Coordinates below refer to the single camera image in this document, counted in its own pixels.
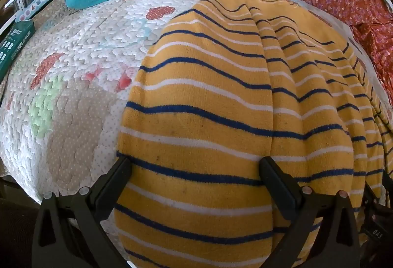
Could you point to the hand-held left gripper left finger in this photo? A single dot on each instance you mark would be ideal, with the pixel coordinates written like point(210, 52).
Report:
point(118, 177)

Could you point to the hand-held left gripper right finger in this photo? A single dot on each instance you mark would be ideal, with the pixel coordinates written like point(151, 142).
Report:
point(274, 182)

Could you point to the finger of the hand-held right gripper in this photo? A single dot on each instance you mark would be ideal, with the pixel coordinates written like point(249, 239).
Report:
point(373, 197)

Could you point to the yellow striped small shirt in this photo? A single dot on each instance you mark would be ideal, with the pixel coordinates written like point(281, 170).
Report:
point(199, 102)

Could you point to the white quilted heart blanket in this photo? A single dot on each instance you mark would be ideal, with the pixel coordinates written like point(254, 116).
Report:
point(92, 49)

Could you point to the green cardboard box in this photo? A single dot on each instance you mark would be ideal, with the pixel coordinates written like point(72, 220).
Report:
point(13, 46)

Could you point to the light blue long box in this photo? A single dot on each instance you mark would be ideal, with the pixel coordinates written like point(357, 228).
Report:
point(36, 3)

